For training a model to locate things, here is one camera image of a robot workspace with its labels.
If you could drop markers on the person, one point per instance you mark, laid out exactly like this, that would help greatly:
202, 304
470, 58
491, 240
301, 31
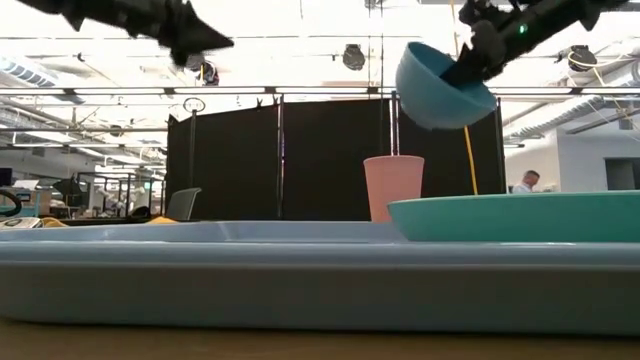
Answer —
526, 184

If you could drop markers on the blue plastic tray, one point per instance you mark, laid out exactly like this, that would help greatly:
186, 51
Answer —
200, 290

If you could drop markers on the black ceiling lamp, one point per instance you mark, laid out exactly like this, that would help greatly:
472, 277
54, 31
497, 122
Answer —
582, 57
211, 74
354, 57
197, 62

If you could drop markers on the teal plate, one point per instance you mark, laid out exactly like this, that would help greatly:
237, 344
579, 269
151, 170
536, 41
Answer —
515, 217

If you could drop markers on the pink cup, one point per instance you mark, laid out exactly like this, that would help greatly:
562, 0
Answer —
392, 185

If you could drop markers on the blue bowl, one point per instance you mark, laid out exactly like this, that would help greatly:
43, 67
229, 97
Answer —
440, 105

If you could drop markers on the yellow rounded object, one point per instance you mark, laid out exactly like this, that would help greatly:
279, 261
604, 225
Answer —
54, 223
161, 220

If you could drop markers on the horizontal ceiling rail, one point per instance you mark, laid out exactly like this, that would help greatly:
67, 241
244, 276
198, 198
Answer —
250, 90

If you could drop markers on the black partition screen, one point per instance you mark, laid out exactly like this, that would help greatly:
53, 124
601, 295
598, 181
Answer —
235, 160

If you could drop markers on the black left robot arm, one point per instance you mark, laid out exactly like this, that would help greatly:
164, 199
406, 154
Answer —
100, 12

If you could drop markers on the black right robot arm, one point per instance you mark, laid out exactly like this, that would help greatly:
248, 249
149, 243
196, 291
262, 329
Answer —
560, 15

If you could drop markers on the office chair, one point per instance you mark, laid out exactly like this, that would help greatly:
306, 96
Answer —
184, 205

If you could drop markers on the background robot workstation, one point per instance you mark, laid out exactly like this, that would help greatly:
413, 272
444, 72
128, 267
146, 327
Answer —
120, 197

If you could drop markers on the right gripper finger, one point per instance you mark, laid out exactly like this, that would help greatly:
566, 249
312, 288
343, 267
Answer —
467, 67

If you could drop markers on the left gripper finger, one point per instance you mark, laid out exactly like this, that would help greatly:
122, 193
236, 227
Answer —
200, 37

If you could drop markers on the white device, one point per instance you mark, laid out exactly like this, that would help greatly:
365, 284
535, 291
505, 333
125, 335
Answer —
20, 223

